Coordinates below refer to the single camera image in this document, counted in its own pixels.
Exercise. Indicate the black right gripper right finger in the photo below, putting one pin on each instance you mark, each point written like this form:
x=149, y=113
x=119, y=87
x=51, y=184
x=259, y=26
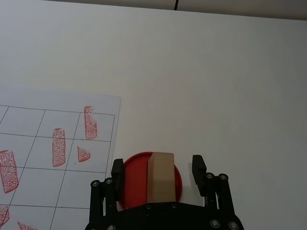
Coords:
x=216, y=189

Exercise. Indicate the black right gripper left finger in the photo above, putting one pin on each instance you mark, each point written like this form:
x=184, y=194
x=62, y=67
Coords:
x=98, y=198

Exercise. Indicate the round red ink pad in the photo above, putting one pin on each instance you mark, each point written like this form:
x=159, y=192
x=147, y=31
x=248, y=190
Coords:
x=134, y=178

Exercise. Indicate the rectangular wooden stamp block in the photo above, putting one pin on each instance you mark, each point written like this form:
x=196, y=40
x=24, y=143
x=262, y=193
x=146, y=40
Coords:
x=163, y=178

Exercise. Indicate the white gridded paper, red stamps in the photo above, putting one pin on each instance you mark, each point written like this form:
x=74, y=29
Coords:
x=36, y=153

